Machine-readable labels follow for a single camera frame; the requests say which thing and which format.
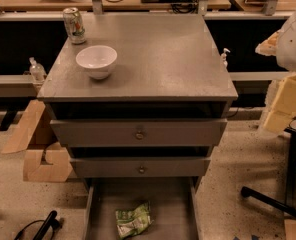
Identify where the green jalapeno chip bag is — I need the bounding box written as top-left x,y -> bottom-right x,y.
115,202 -> 153,240

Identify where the black chair base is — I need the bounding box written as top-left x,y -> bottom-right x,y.
240,119 -> 296,223

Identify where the cardboard box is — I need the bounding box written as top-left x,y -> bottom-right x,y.
1,100 -> 73,182

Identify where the white ceramic bowl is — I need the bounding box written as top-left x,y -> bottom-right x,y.
76,45 -> 117,80

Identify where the wooden workbench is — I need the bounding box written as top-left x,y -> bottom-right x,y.
0,0 -> 172,12

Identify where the clear sanitizer bottle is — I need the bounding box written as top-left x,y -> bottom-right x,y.
29,57 -> 47,83

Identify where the middle grey drawer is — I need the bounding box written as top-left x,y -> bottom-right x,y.
71,157 -> 210,178

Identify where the silver soda can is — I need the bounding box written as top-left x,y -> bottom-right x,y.
63,7 -> 85,44

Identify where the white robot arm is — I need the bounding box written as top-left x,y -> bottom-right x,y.
255,11 -> 296,134

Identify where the open bottom grey drawer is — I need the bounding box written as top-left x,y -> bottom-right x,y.
82,177 -> 202,240

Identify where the grey drawer cabinet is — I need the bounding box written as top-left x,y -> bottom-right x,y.
37,13 -> 239,240

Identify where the top grey drawer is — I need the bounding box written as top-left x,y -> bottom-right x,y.
50,119 -> 227,147

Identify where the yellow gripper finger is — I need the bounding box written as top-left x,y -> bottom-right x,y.
255,31 -> 280,56
263,74 -> 296,134

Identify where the white pump dispenser bottle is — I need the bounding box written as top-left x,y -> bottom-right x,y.
220,48 -> 230,68

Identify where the black stand with cable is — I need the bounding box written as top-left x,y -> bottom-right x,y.
13,210 -> 62,240

